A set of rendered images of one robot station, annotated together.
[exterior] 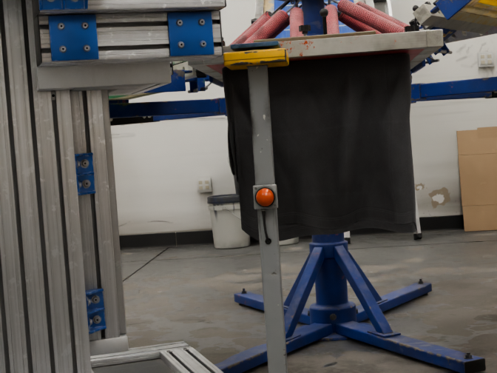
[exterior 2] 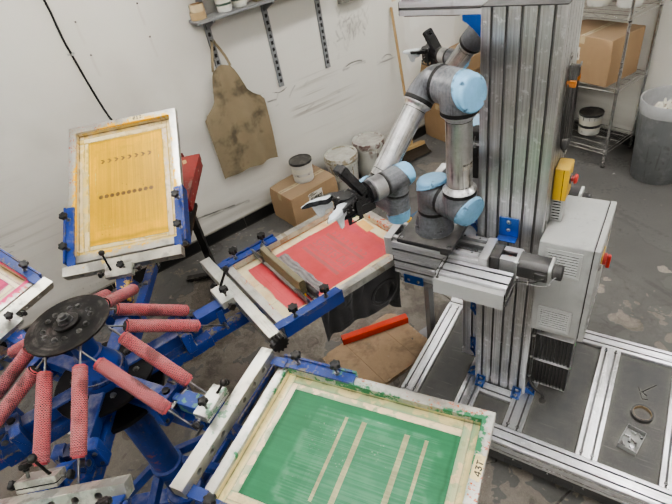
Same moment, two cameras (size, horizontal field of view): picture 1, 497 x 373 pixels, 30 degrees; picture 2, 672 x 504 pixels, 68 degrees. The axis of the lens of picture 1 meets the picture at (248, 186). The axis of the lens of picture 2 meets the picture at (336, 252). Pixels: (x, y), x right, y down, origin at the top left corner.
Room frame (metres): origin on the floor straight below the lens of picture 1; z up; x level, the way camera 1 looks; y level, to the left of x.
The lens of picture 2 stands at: (3.51, 1.40, 2.43)
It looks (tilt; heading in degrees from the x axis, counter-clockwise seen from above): 38 degrees down; 236
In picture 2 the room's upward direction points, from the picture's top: 12 degrees counter-clockwise
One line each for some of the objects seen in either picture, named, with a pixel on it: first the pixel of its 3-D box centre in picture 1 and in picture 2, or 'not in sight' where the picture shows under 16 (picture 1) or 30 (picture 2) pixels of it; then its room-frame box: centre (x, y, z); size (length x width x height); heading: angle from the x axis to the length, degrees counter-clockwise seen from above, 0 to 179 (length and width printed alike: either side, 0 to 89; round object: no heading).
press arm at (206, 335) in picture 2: not in sight; (247, 314); (2.95, -0.24, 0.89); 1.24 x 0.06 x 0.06; 175
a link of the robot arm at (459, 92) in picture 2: not in sight; (458, 152); (2.33, 0.47, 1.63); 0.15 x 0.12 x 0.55; 83
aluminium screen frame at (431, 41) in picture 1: (315, 60); (320, 256); (2.52, -0.20, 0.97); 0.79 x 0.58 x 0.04; 175
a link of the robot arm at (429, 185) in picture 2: not in sight; (433, 192); (2.32, 0.35, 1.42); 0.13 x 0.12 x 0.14; 83
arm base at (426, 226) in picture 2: not in sight; (433, 217); (2.32, 0.34, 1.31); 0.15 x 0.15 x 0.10
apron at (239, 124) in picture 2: not in sight; (234, 108); (1.81, -2.10, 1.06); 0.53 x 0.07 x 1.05; 175
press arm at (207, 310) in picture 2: not in sight; (214, 309); (3.08, -0.25, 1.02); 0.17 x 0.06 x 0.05; 175
